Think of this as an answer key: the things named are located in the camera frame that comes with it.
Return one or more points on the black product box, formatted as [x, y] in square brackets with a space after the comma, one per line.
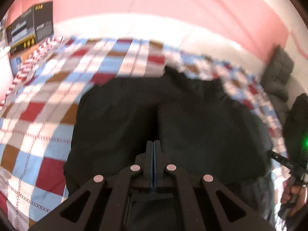
[31, 27]

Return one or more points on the dark padded jacket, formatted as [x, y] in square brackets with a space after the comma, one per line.
[295, 130]

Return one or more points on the grey quilted jacket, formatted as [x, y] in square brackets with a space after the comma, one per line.
[274, 81]

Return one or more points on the checkered bed sheet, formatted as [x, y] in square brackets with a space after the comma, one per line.
[37, 119]

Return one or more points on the red white striped cloth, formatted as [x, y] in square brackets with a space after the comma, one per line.
[26, 60]

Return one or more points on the large black coat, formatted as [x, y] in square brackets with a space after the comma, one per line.
[198, 125]

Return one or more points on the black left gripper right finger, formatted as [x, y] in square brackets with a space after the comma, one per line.
[161, 178]

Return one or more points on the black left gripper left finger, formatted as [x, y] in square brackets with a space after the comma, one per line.
[145, 161]

